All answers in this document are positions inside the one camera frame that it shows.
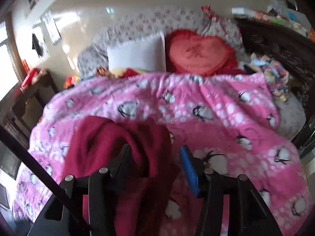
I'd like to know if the dark red fleece garment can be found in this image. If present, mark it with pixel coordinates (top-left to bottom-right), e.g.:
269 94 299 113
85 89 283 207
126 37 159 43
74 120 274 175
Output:
63 116 180 235

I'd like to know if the pink penguin print quilt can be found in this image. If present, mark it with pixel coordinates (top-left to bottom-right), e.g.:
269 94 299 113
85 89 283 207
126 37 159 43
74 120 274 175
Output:
28 73 312 235

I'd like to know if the dark wooden side table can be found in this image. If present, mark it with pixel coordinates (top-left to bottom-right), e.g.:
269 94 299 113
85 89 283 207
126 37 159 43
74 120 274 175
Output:
1 71 59 146

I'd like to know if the red box on table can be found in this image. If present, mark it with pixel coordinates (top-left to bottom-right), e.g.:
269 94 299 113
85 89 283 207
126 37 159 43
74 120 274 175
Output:
20 68 38 92

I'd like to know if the colourful crumpled cloth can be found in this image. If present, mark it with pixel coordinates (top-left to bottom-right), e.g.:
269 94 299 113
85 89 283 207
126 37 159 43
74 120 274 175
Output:
248 53 290 102

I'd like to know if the white square pillow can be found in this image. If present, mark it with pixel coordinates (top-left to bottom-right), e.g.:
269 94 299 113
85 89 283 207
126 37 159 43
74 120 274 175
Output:
107 31 167 72

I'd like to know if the wooden framed window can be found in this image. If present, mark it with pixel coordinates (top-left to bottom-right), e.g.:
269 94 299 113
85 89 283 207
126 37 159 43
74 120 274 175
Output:
1 12 26 100

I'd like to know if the red heart-shaped cushion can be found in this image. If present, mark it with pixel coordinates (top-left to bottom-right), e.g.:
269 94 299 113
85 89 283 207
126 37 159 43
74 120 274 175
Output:
165 29 245 77

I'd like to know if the dark carved wooden headboard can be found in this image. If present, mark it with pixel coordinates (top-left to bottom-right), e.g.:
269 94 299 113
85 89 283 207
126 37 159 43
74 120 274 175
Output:
234 17 315 87

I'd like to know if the black garment hanging on wall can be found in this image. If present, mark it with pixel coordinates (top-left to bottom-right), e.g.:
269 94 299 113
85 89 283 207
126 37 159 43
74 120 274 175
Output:
32 34 44 58

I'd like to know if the wall calendar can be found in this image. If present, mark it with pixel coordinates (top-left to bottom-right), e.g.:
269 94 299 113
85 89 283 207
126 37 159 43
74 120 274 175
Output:
42 11 61 45

